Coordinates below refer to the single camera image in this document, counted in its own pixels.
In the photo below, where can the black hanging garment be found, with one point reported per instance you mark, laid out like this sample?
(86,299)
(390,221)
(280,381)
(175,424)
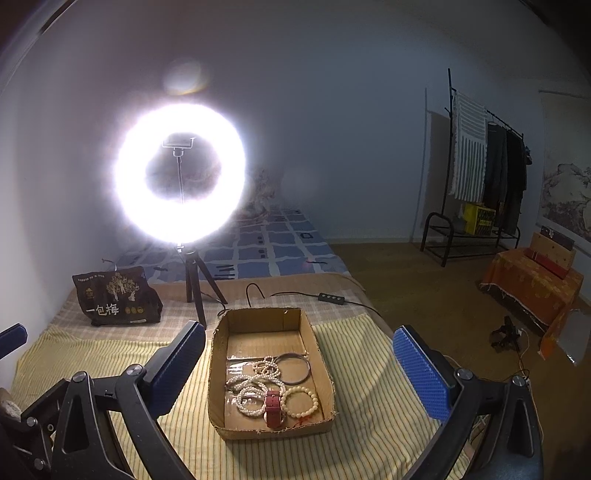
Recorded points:
(515,184)

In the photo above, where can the black clothes rack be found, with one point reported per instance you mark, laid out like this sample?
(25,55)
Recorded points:
(434,230)

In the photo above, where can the light wooden box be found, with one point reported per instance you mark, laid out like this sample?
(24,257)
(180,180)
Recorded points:
(551,247)

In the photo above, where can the yellow crate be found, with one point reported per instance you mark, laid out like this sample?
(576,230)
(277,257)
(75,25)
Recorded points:
(480,220)

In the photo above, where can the beige checkered blanket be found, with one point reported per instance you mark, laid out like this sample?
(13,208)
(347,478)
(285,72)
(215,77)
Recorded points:
(173,302)

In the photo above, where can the black tripod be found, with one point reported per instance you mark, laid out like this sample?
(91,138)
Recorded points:
(191,277)

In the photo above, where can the black snack bag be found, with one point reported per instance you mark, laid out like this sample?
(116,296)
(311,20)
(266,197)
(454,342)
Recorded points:
(115,295)

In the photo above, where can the striped towel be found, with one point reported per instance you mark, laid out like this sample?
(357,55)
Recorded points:
(468,147)

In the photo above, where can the red box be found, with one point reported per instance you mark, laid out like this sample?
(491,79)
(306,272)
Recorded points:
(549,265)

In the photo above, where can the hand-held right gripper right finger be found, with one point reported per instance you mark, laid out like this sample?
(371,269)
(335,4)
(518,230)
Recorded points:
(425,374)

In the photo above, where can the black bangle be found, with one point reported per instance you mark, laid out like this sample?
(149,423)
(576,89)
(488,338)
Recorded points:
(310,368)

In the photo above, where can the yellow striped blanket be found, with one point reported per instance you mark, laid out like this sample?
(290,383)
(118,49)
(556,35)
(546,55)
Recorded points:
(360,392)

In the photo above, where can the clear plastic bag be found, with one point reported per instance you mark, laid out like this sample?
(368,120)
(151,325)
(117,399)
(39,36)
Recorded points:
(238,369)

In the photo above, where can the patterned pillow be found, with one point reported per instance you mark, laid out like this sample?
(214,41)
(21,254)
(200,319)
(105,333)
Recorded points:
(265,194)

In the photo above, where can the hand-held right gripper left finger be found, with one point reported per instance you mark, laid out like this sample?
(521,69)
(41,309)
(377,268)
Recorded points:
(175,369)

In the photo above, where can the orange cloth covered table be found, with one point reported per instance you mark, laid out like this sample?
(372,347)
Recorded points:
(521,295)

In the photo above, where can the phone holder clamp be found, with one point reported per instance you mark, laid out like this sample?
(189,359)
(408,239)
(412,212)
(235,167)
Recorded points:
(179,141)

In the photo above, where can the cardboard box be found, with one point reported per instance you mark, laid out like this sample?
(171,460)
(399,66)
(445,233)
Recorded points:
(272,332)

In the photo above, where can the blue patterned bedsheet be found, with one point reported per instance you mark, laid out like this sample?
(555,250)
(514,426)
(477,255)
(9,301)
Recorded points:
(286,240)

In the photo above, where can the wall scroll painting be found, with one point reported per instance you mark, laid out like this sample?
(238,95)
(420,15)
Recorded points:
(568,184)

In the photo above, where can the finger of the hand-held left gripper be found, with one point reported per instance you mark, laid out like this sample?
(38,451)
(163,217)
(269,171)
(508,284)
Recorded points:
(11,341)
(32,438)

